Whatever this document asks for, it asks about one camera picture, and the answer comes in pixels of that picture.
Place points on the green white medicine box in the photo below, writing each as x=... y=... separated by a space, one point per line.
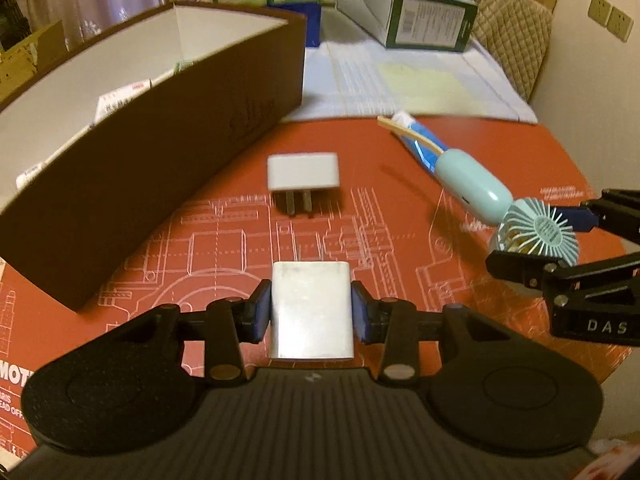
x=181 y=65

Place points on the checked pale cloth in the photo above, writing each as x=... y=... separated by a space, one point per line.
x=365 y=80

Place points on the beige quilted chair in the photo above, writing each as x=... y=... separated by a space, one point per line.
x=516 y=33

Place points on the wooden toothbrush handle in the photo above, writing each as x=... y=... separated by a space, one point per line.
x=399 y=130

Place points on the white plug charger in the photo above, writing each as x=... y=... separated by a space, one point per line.
x=302 y=173

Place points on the wall power sockets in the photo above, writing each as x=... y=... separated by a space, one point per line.
x=616 y=21

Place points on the red blueprint desk mat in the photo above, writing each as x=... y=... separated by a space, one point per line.
x=400 y=233

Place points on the brown cardboard box white inside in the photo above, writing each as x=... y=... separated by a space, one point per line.
x=108 y=185

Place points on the white red medicine box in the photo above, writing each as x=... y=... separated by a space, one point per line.
x=115 y=99

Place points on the blue dental floss pick box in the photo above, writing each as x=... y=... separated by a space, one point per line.
x=29 y=174

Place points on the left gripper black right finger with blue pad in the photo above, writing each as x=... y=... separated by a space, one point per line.
x=392 y=323

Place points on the white power adapter block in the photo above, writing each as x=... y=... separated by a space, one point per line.
x=311 y=315

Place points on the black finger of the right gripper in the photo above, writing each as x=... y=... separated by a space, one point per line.
x=523 y=269

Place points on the green white carton box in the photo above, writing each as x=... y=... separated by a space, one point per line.
x=441 y=25

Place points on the blue toothpaste tube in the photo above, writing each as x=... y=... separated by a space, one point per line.
x=422 y=153

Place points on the brown cardboard shipping box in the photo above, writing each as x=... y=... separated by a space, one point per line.
x=30 y=56

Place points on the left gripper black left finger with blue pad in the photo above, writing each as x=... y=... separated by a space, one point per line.
x=230 y=322

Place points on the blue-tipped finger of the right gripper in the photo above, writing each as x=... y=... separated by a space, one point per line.
x=616 y=211

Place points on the mint handheld fan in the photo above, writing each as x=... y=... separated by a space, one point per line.
x=528 y=226

